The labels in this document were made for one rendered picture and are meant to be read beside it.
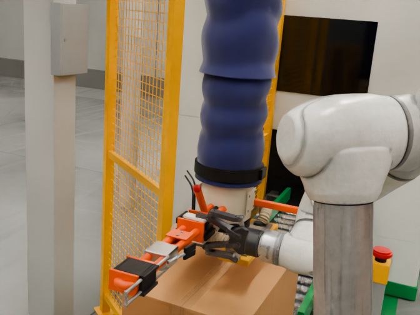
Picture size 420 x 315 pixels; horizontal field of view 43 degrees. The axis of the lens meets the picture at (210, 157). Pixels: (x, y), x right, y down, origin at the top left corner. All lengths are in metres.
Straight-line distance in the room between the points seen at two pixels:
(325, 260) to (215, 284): 0.85
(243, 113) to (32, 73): 1.18
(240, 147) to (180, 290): 0.47
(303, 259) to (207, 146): 0.48
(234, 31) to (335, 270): 0.85
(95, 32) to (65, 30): 9.81
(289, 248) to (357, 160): 0.58
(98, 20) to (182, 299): 10.77
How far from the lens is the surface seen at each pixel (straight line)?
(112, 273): 1.25
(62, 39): 2.38
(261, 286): 1.76
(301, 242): 1.42
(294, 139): 0.86
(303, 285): 2.69
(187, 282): 1.74
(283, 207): 1.76
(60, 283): 2.78
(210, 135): 1.64
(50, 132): 2.49
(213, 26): 1.60
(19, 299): 3.60
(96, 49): 12.22
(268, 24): 1.59
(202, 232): 1.51
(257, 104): 1.62
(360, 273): 0.94
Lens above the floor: 1.77
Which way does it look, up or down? 15 degrees down
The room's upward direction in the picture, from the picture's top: 4 degrees clockwise
